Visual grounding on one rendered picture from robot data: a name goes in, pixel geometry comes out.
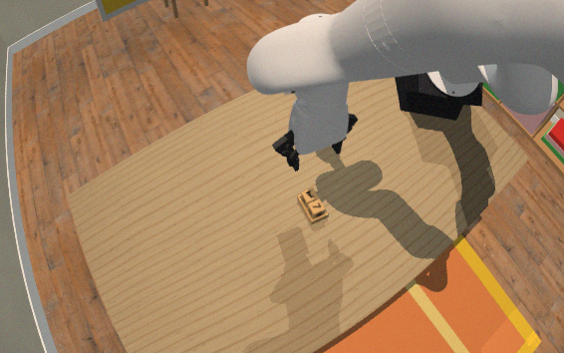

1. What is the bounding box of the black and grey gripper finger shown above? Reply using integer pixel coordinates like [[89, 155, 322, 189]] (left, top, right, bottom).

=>
[[331, 114, 358, 154], [272, 130, 299, 172]]

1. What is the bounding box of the tan cardboard cube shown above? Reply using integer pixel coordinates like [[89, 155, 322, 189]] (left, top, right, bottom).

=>
[[301, 187, 319, 208], [307, 199, 325, 219]]

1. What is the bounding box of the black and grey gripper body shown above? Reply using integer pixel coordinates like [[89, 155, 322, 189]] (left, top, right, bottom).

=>
[[288, 100, 349, 155]]

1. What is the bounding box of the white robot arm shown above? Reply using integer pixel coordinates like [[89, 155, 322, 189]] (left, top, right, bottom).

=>
[[247, 0, 564, 117]]

